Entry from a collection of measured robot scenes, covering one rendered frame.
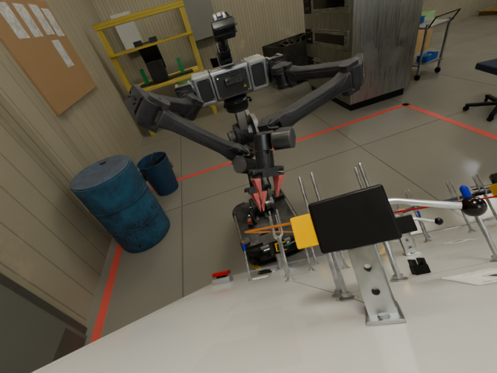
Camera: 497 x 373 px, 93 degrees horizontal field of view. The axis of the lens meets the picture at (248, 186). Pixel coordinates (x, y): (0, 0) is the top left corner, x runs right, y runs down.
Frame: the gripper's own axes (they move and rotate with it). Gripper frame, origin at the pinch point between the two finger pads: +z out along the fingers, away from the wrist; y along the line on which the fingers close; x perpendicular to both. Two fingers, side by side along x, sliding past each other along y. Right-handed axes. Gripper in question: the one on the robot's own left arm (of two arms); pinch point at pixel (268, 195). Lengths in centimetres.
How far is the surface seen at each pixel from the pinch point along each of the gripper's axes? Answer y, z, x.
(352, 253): -10, -6, -57
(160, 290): -71, 94, 132
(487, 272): 4, -1, -57
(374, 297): -9, -4, -59
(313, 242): -12, -7, -56
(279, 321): -15, 0, -54
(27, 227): -152, 20, 126
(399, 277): -1, 1, -52
